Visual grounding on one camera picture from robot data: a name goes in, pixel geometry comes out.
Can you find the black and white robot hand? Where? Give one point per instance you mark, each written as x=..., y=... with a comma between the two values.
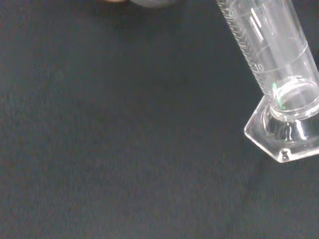
x=152, y=2

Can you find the black bench cloth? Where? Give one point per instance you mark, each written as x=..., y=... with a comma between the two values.
x=112, y=124

